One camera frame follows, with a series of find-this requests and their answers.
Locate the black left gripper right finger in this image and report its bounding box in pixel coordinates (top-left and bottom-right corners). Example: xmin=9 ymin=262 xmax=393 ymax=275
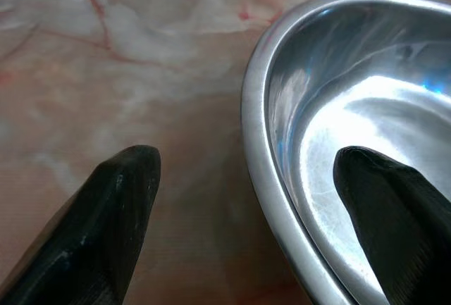
xmin=333 ymin=145 xmax=451 ymax=305

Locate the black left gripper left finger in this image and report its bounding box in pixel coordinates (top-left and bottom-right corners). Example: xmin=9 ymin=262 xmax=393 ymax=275
xmin=0 ymin=144 xmax=162 ymax=305

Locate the stainless steel bowl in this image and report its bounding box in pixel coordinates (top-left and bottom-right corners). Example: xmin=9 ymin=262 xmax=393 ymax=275
xmin=242 ymin=0 xmax=451 ymax=305

